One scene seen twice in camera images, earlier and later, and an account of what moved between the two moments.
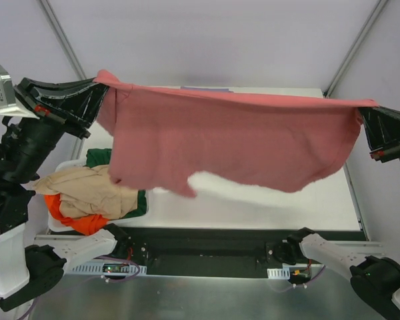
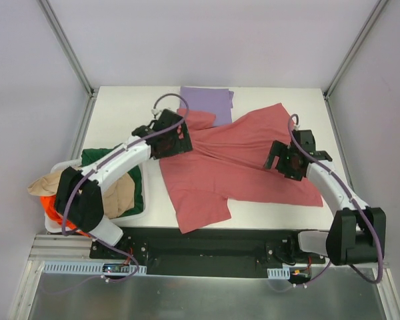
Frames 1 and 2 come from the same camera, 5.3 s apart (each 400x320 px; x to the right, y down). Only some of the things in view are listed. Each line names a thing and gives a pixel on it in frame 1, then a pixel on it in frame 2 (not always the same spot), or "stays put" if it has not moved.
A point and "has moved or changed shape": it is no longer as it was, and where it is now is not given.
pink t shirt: (164, 137) has moved or changed shape
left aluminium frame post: (51, 17) stays put
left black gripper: (53, 111) -> (184, 132)
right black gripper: (390, 151) -> (275, 157)
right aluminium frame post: (375, 13) stays put
